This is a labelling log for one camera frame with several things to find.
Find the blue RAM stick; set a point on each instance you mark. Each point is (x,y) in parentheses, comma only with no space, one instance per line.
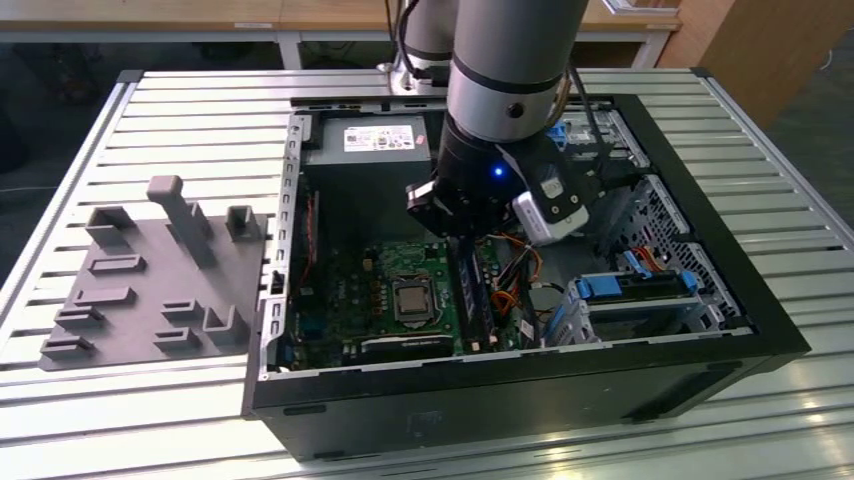
(465,290)

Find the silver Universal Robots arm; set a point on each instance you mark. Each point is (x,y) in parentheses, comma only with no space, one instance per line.
(514,65)

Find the grey power supply unit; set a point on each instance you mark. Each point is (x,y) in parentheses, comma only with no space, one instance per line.
(367,165)

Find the blue drive latch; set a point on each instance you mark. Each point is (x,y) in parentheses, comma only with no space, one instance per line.
(558,135)

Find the metal drive cage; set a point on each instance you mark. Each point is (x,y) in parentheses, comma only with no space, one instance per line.
(621,150)

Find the silver CPU in socket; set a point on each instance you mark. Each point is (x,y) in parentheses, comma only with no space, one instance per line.
(409,298)

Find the green motherboard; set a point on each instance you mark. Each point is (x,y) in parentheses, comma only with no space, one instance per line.
(394,295)

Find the blue disk carrier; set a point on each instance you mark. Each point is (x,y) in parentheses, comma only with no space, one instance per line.
(604,286)

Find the black graphics card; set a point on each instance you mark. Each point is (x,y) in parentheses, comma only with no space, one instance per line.
(407,345)

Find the black open PC case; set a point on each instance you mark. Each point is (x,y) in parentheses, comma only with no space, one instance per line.
(508,400)

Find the grey parts rack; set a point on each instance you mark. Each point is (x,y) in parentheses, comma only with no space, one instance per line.
(154,290)

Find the brown wooden cabinet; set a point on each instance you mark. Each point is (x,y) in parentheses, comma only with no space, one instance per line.
(768,45)

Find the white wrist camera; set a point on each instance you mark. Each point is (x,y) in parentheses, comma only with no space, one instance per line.
(554,200)

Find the wooden desk with white frame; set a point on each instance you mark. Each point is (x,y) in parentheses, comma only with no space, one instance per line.
(201,20)

